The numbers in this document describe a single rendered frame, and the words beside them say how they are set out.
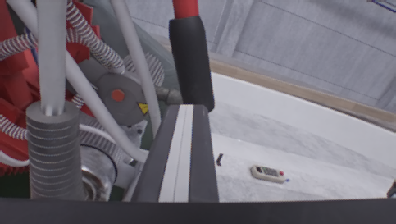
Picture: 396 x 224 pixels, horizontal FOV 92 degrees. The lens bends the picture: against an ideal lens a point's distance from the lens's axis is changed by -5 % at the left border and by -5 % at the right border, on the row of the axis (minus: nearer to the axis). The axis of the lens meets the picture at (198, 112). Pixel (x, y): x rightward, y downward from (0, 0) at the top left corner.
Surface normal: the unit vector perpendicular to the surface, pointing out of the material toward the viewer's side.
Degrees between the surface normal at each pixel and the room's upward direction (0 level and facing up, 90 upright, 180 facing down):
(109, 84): 90
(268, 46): 90
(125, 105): 90
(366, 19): 90
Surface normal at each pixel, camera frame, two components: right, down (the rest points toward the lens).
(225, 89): -0.04, 0.47
